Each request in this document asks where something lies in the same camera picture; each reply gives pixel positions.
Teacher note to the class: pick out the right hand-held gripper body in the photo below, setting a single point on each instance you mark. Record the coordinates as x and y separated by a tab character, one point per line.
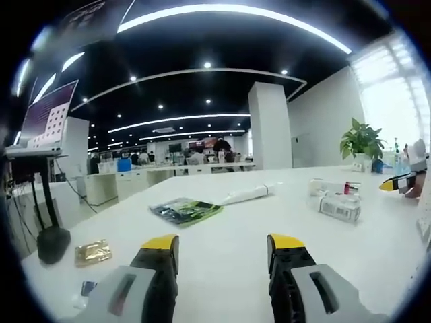
415	153

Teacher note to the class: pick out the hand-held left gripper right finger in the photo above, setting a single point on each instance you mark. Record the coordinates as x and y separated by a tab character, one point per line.
296	276

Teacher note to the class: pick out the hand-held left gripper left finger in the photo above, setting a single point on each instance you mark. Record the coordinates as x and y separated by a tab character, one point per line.
148	269

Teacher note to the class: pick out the gold skincare sachet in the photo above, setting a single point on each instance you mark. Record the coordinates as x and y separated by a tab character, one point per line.
93	252

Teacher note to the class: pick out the white skincare box red cap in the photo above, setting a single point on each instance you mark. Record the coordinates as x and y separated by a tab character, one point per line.
331	186

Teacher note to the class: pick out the green black skincare sachet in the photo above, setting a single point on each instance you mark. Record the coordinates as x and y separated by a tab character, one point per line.
186	210

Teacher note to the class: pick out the white skincare tube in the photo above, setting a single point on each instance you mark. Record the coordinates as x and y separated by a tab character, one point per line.
250	194

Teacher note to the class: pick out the person's right hand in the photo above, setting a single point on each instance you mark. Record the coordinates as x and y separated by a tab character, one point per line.
415	190

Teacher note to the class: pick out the green potted plant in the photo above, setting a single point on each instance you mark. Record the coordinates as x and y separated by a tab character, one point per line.
362	141

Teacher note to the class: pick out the small blue packet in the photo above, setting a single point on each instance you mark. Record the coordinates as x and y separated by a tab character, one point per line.
88	288

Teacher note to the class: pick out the white office counter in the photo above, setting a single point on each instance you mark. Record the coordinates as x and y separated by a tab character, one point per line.
168	176

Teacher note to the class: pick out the blue box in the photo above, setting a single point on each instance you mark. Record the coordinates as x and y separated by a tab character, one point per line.
124	165

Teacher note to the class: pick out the black monitor stand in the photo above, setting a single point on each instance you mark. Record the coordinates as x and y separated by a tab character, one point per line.
50	215

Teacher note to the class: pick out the white square pillar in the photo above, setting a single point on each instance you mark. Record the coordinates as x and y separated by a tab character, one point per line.
269	126

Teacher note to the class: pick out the laptop on stand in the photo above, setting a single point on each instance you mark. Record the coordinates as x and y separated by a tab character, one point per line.
45	117

